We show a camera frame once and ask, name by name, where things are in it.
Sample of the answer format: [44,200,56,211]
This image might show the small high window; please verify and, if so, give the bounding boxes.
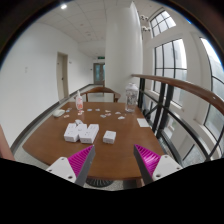
[148,9,177,38]

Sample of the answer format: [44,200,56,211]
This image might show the glazed double door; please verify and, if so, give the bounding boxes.
[93,62,106,86]

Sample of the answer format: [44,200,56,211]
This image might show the wooden chair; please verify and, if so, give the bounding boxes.
[73,86,122,103]

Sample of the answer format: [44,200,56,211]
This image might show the black railing with wooden handrail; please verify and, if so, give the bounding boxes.
[130,73,224,161]

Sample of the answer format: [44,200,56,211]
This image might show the white computer mouse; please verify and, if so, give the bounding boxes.
[52,109,66,118]

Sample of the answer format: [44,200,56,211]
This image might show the clear plastic shaker bottle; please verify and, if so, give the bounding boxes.
[124,82,139,114]

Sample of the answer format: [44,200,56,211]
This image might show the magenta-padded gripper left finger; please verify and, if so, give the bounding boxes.
[45,144,97,188]

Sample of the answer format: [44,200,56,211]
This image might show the white paper card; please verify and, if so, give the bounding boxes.
[136,117,151,128]

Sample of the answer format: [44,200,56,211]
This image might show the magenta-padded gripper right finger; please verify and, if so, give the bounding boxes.
[133,143,184,186]

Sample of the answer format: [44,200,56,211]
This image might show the white bottle with orange label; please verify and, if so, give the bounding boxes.
[75,90,84,111]

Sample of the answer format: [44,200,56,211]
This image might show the beige side door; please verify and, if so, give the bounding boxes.
[55,51,70,102]

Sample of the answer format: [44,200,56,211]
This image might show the large curved window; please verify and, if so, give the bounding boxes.
[199,37,224,151]

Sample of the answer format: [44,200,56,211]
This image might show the tall black-framed window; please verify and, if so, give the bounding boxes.
[153,38,188,108]

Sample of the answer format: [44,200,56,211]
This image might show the white charger block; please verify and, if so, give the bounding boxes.
[102,130,118,145]

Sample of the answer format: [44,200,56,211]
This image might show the dark round table base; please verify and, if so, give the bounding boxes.
[85,177,114,188]

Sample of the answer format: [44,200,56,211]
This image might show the white power strip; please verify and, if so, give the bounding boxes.
[63,122,100,145]

